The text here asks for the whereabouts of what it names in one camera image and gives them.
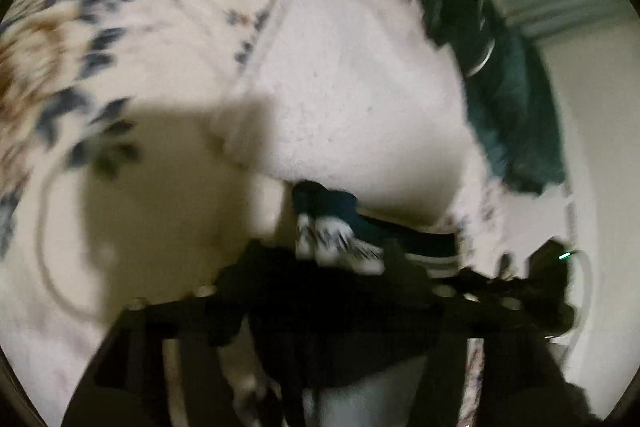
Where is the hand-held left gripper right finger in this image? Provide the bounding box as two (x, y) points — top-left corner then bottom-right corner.
(400, 287), (591, 427)

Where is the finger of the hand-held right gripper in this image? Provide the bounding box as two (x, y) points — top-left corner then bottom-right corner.
(460, 254), (531, 303)

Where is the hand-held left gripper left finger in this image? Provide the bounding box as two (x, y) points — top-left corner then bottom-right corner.
(60, 289), (246, 427)

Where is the black grey white striped sweater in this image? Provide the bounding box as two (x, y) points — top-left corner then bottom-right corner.
(215, 179), (501, 427)

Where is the white bed headboard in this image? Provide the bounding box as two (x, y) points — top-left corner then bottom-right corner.
(545, 107), (621, 408)

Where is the dark green blanket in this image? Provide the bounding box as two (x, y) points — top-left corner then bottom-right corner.
(407, 0), (568, 198)

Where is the white folded cloth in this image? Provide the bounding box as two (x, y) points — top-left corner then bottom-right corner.
(220, 0), (481, 228)

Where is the floral bed quilt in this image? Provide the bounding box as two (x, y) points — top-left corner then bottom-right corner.
(0, 0), (506, 427)

